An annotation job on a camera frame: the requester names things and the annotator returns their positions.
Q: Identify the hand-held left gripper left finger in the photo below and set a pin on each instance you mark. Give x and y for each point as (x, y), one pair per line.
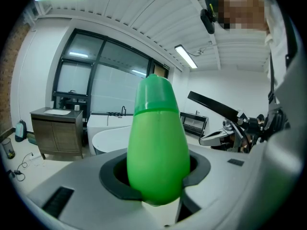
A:
(96, 195)

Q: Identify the black metal rack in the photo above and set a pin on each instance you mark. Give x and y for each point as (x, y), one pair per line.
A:
(194, 124)

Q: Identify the black head-mounted camera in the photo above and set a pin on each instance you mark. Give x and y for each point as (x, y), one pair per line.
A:
(208, 20)

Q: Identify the white built-in bathtub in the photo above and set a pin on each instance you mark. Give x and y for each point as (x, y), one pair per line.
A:
(100, 123)

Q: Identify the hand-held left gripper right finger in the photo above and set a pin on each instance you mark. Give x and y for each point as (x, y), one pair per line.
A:
(227, 183)

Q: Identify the black mesh wastebasket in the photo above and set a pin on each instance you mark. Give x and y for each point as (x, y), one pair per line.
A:
(8, 148)

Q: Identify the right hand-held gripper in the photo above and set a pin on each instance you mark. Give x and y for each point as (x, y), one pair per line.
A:
(236, 138)

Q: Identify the white box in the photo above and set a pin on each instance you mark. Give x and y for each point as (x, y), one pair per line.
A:
(76, 108)

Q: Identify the person's white shirt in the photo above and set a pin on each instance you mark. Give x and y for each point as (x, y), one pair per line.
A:
(278, 56)

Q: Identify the black window frame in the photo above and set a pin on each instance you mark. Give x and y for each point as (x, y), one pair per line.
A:
(96, 71)

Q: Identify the white sink basin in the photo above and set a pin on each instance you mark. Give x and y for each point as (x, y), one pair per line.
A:
(57, 112)

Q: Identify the person's head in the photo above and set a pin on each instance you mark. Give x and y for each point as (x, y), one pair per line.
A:
(242, 8)

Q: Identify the wooden vanity cabinet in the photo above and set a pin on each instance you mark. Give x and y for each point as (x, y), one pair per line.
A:
(57, 135)

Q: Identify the white power strip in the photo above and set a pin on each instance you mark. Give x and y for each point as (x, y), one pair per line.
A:
(34, 157)

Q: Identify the teal backpack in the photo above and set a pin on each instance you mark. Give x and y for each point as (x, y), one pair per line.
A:
(20, 130)

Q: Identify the dark green rolled mat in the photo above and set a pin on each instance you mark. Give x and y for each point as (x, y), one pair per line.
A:
(31, 138)

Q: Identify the green plastic bottle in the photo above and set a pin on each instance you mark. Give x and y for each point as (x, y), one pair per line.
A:
(158, 140)

